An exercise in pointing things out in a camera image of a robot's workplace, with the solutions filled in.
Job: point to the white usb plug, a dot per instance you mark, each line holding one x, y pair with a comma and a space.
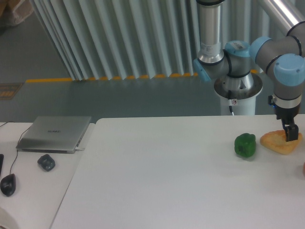
79, 149

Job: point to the green bell pepper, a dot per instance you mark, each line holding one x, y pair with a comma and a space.
245, 145

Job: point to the silver closed laptop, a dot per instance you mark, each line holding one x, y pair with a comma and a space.
54, 134

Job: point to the black computer mouse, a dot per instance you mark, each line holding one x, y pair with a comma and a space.
8, 185

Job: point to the white folding partition screen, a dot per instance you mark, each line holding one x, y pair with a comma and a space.
112, 39

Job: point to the white round object corner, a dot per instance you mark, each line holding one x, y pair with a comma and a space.
7, 221

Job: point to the dark earbuds case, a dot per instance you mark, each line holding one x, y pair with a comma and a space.
46, 162

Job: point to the black keyboard edge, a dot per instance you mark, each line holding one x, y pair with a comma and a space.
1, 162

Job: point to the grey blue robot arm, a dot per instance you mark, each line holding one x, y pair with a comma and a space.
283, 61

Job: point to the triangular golden bread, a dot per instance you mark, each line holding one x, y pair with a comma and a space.
276, 141

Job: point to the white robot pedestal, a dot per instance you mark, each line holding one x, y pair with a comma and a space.
238, 100

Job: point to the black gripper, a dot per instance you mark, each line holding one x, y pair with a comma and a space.
286, 110

